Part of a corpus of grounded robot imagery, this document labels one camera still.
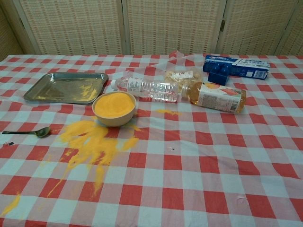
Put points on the yellow bowl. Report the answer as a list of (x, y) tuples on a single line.
[(113, 118)]

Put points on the clear snack bag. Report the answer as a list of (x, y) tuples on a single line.
[(182, 75)]

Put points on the metal tray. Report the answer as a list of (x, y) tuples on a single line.
[(59, 87)]

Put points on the red white checked tablecloth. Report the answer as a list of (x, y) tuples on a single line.
[(189, 165)]

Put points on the clear plastic water bottle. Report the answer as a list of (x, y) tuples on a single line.
[(151, 91)]

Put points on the blue building block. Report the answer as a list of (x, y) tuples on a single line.
[(217, 78)]

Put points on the spilled yellow powder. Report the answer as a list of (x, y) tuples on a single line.
[(94, 142)]

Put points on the orange juice bottle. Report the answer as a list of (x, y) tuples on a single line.
[(217, 97)]

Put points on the woven folding screen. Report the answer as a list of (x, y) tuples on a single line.
[(71, 23)]

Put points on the blue toothpaste box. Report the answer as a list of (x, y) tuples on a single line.
[(248, 68)]

